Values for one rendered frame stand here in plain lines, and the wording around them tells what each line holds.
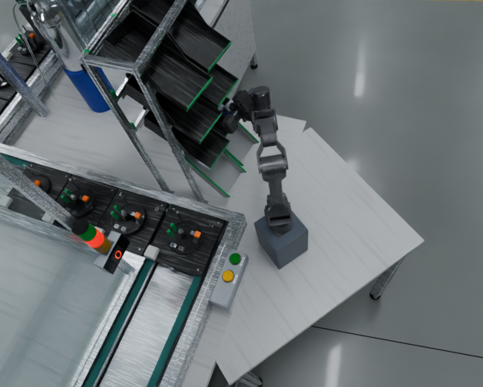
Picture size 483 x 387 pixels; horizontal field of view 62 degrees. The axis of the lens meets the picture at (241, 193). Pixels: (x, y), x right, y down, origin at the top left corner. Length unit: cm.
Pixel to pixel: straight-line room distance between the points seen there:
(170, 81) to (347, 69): 231
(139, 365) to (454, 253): 187
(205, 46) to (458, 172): 205
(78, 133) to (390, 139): 200
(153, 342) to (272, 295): 46
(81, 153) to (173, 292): 90
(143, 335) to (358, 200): 99
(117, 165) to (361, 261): 118
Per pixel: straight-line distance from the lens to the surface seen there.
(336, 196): 172
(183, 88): 122
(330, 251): 162
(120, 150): 205
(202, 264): 153
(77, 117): 230
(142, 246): 163
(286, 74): 335
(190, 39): 133
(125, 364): 159
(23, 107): 244
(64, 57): 203
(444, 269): 263
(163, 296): 159
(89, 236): 123
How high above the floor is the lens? 238
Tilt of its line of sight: 60 degrees down
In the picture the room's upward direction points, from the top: 16 degrees counter-clockwise
